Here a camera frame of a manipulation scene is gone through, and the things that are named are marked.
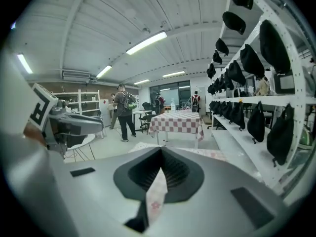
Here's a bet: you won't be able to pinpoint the white fridge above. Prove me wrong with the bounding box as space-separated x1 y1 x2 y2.
98 99 112 128

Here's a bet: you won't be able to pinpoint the person's left forearm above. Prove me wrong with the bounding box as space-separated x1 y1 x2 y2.
23 122 47 147

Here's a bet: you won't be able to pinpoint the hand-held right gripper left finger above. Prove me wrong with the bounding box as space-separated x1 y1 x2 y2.
49 146 162 237

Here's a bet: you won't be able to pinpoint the pink bear-print cloth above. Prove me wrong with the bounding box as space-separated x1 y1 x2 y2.
128 142 228 228

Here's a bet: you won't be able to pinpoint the white ceiling air conditioner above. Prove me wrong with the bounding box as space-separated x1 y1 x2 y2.
62 69 91 81

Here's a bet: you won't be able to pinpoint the row of black bags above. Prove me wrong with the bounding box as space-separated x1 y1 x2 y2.
206 0 296 167

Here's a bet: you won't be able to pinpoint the white wall shelf unit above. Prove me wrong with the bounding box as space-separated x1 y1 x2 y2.
52 89 101 116

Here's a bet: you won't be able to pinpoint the red white checkered cloth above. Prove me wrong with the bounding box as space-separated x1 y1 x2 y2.
148 110 205 142

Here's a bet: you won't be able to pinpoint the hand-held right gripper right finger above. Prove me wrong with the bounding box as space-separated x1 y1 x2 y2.
153 146 287 237

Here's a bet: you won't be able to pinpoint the round white side table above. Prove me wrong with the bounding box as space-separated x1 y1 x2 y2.
63 133 96 162

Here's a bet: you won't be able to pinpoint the white metal shelf rack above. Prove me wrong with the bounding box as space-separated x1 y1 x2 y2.
211 0 316 199

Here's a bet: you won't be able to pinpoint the white table with paper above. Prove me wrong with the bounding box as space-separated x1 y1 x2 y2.
132 109 153 133

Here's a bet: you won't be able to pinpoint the large dark window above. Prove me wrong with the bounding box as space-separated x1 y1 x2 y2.
149 80 191 108

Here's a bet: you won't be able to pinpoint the green backpack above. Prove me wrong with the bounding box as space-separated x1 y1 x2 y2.
127 92 138 111

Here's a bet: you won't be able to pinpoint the black folding chair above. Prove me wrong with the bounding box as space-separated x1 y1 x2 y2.
138 114 157 135

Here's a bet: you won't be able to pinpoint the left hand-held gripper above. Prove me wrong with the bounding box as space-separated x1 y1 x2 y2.
28 82 105 158

